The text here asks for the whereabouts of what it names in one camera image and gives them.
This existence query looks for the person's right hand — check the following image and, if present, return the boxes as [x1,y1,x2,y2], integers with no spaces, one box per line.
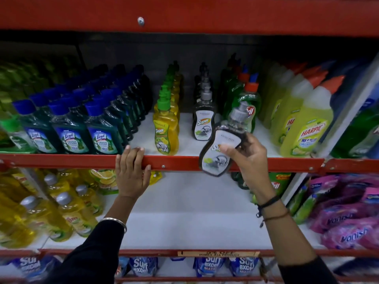
[219,132,276,203]

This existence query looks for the person's left hand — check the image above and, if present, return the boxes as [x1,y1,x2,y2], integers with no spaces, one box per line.
[115,146,151,200]

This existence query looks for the black dish liquid pump bottle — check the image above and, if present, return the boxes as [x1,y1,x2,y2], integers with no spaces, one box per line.
[199,101,252,177]

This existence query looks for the person's right forearm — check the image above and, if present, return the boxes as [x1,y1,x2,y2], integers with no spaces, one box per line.
[254,193,339,284]

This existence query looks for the person's left forearm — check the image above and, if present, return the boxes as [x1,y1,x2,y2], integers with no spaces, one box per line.
[44,194,140,284]

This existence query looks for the small yellow pouch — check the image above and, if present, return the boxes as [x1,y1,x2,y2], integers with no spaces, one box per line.
[148,171,163,186]

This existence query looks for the lemon print refill pouch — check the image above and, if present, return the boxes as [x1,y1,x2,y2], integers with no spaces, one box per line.
[89,169,119,195]

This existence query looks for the dark green pouch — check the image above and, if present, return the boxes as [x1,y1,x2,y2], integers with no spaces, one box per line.
[231,172,250,190]

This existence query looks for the red metal shelf beam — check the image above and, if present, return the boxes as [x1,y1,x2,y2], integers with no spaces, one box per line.
[0,0,379,38]
[322,158,379,175]
[0,154,325,174]
[0,248,379,259]

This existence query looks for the rows of blue-capped cleaner bottles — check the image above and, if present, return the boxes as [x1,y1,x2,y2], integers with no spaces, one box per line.
[12,64,153,155]

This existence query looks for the row of black soap bottles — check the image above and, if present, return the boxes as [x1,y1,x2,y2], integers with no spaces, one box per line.
[191,63,217,142]

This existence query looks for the row of yellow green-capped bottles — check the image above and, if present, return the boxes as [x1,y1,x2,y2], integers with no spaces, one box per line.
[152,60,184,156]

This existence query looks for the silver bangle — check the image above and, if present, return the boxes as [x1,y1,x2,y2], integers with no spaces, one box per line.
[100,217,128,234]

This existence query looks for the row of green dishwash bottles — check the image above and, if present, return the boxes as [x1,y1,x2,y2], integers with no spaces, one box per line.
[219,53,262,134]

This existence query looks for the green dishwash refill pouch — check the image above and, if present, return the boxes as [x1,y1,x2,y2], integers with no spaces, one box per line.
[252,173,293,204]

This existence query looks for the yellow-green toilet cleaner bottle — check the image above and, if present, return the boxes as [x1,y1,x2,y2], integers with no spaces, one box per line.
[270,71,328,147]
[262,65,322,130]
[258,62,308,121]
[280,75,346,158]

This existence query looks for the group of yellow grey-capped bottles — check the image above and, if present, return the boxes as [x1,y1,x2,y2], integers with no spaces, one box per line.
[0,167,105,249]

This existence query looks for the green and white pouches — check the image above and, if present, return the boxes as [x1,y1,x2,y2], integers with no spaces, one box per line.
[287,182,316,225]

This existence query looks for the group of green cleaner bottles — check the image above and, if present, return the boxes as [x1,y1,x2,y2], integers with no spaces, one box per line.
[0,54,78,154]

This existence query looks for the row of blue detergent pouches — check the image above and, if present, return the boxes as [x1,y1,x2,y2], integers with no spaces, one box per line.
[0,256,262,282]

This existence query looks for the metal display hook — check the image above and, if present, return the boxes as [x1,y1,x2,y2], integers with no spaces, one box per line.
[258,257,279,284]

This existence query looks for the group of green refill bottles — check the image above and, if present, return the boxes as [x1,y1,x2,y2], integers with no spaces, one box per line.
[330,83,379,159]

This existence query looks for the group of dark blue bottles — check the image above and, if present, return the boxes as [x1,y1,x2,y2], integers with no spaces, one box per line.
[323,60,371,142]

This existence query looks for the pile of pink stain-remover pouches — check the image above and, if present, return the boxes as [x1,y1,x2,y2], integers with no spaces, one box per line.
[308,174,379,250]

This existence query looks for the dark blue packet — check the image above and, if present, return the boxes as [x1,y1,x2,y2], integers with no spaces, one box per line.
[333,258,379,278]

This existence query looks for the black thread bracelet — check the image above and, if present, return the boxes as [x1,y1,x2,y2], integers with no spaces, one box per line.
[256,195,281,218]

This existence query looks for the thin brown thread bracelet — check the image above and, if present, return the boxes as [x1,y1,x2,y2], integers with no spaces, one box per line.
[259,209,290,229]

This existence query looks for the grey shelf upright post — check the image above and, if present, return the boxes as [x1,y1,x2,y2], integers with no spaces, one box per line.
[281,54,379,206]

